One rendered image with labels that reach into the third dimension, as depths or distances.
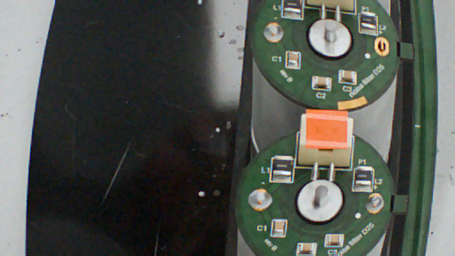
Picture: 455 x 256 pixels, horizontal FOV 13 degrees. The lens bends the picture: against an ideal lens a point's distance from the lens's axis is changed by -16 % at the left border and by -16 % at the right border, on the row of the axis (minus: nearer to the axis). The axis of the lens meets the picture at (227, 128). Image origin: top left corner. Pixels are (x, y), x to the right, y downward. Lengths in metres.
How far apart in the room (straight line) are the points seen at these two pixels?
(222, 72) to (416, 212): 0.08
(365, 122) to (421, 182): 0.02
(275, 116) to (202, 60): 0.05
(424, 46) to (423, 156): 0.02
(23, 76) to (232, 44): 0.04
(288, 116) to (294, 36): 0.01
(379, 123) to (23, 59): 0.09
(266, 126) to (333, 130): 0.03
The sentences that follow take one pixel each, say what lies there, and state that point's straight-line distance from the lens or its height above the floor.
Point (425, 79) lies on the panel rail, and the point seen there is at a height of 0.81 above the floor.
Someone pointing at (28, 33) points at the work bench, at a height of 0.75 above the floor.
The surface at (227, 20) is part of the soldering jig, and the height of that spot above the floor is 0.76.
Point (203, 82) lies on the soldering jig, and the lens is 0.39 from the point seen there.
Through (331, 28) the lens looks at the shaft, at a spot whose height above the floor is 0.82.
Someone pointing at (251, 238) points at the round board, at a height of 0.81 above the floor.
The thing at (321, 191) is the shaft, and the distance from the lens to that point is 0.32.
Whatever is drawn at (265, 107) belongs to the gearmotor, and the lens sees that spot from 0.35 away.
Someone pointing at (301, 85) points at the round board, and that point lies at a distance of 0.34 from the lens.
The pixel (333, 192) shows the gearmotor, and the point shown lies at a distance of 0.33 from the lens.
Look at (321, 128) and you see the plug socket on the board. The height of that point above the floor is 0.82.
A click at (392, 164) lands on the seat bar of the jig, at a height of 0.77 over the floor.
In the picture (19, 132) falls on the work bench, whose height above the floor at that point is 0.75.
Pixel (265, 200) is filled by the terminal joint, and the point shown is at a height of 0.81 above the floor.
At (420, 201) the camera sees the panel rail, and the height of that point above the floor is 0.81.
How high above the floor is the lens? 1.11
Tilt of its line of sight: 62 degrees down
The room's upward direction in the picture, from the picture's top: straight up
